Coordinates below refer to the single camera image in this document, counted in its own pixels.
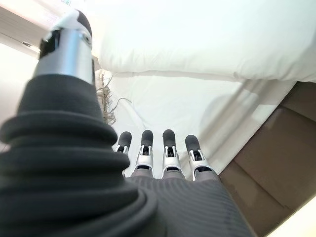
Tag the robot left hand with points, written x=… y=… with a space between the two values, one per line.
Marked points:
x=74 y=185

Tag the white duvet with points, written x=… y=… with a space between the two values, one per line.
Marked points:
x=197 y=37

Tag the white bed sheet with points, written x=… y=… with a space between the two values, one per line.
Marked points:
x=185 y=103

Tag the patterned fringed cushion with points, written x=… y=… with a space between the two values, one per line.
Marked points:
x=106 y=98

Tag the brown upholstered bed frame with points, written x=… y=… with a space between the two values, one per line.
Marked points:
x=276 y=160

